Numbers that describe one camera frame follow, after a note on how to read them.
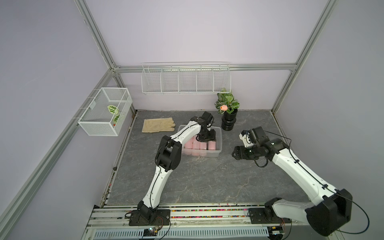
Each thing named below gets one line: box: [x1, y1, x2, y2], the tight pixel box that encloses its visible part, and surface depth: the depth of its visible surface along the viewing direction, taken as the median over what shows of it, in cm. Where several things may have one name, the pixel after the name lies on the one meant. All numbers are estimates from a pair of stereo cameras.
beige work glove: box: [142, 117, 176, 133], surface depth 114 cm
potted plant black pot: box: [214, 93, 240, 131], surface depth 93 cm
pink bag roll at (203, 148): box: [199, 142, 207, 157], surface depth 97 cm
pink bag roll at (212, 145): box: [208, 140, 216, 150], surface depth 98 cm
